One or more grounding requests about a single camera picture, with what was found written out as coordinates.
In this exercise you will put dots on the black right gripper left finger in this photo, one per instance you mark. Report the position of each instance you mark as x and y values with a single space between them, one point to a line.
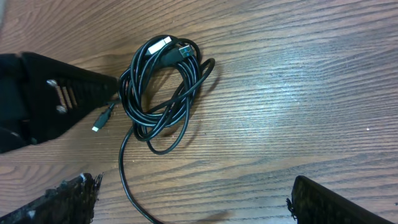
72 202

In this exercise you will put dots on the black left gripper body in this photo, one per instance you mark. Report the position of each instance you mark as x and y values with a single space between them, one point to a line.
15 114

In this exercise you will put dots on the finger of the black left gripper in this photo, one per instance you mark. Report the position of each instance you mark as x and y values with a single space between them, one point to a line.
59 95

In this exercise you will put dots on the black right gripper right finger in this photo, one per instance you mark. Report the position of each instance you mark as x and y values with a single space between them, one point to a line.
312 203

